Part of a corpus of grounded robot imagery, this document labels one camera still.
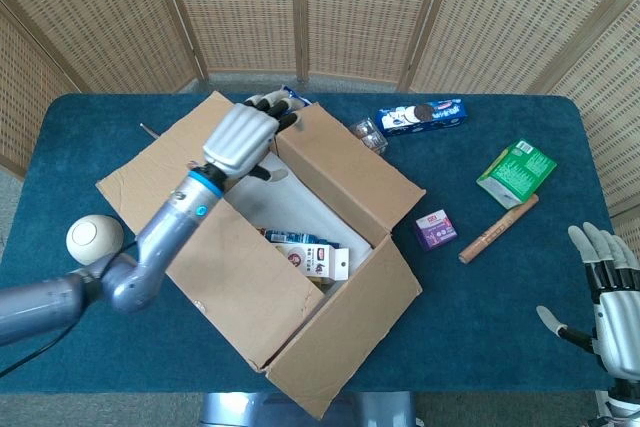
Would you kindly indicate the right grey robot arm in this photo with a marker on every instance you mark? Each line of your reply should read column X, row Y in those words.
column 622, row 399

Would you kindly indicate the yellow sponge with white card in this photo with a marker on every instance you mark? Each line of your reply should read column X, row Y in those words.
column 315, row 259

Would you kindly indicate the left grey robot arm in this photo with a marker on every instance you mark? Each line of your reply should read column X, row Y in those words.
column 165, row 227

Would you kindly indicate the green packet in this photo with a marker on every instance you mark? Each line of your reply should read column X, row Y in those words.
column 517, row 172

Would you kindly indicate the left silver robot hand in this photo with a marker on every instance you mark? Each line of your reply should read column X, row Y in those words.
column 240, row 137

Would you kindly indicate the blue table cloth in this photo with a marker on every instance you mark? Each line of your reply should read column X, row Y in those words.
column 475, row 322

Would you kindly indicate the blue and red snack bag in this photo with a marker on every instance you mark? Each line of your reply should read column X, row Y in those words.
column 292, row 93

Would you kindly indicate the beige round bowl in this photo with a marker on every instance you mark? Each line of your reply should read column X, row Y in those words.
column 90, row 239

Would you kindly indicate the woven bamboo folding screen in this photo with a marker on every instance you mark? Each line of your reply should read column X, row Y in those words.
column 350, row 7

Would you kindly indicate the red-topped cardboard shipping box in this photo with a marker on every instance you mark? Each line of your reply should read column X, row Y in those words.
column 240, row 277

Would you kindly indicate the clear plastic chocolate box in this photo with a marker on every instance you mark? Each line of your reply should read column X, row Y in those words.
column 372, row 137

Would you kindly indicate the white foam sheet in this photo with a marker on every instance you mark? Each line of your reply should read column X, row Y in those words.
column 300, row 197

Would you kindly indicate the brown paper tube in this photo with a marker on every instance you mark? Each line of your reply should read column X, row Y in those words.
column 497, row 229

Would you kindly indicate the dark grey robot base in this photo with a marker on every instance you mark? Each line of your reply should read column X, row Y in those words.
column 235, row 409

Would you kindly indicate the blue printed packet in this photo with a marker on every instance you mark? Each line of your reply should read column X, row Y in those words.
column 295, row 238

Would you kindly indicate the small metal utensil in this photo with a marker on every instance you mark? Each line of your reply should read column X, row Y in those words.
column 148, row 130

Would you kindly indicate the blue sandwich cookie box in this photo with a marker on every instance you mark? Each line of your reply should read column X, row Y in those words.
column 425, row 117

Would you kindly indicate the small purple box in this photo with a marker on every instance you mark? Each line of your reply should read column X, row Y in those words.
column 435, row 231

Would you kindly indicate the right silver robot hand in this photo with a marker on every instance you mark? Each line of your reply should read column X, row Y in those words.
column 622, row 327

